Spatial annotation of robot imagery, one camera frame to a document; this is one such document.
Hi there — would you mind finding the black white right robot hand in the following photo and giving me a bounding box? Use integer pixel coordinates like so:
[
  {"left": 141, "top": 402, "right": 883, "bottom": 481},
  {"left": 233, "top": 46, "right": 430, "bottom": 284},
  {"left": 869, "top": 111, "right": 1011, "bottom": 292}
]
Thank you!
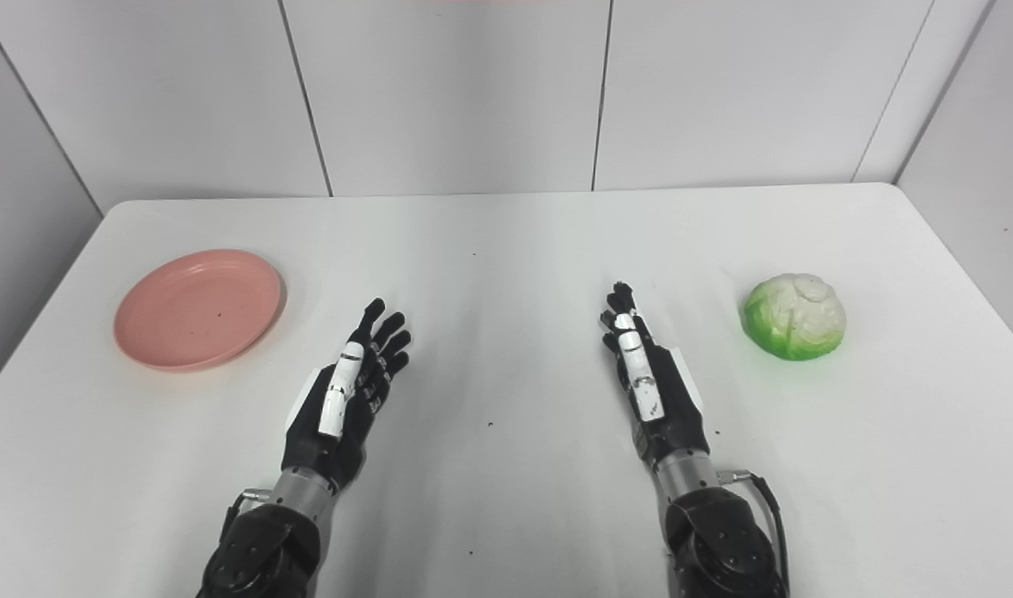
[{"left": 599, "top": 282, "right": 712, "bottom": 474}]

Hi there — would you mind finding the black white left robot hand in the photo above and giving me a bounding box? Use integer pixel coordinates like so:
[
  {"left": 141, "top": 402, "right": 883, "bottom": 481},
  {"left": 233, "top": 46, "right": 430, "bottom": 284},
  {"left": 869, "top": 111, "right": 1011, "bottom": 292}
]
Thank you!
[{"left": 281, "top": 297, "right": 413, "bottom": 495}]

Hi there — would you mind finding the green white cabbage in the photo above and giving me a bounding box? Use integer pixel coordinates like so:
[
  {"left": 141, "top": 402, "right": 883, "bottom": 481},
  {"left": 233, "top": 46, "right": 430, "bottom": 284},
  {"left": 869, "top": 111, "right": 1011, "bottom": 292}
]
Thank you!
[{"left": 741, "top": 273, "right": 848, "bottom": 362}]

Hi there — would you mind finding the pink round plate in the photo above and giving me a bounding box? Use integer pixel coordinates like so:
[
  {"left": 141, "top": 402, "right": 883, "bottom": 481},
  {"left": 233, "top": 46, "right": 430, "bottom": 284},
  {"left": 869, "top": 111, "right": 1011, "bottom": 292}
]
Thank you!
[{"left": 113, "top": 249, "right": 286, "bottom": 372}]

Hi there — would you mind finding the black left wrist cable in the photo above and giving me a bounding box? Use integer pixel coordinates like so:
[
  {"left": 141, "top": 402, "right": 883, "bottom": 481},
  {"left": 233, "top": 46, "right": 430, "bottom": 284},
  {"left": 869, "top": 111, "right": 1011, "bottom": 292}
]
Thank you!
[{"left": 223, "top": 490, "right": 271, "bottom": 532}]

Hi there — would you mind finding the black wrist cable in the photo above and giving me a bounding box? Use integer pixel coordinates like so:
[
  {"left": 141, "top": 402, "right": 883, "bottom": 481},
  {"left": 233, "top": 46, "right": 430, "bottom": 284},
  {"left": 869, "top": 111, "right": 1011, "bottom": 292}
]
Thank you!
[
  {"left": 223, "top": 490, "right": 271, "bottom": 532},
  {"left": 718, "top": 470, "right": 791, "bottom": 598}
]

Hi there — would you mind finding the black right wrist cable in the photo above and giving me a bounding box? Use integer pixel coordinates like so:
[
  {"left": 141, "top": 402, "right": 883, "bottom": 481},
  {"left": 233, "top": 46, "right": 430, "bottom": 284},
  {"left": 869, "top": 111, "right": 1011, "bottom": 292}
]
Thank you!
[{"left": 718, "top": 470, "right": 791, "bottom": 598}]

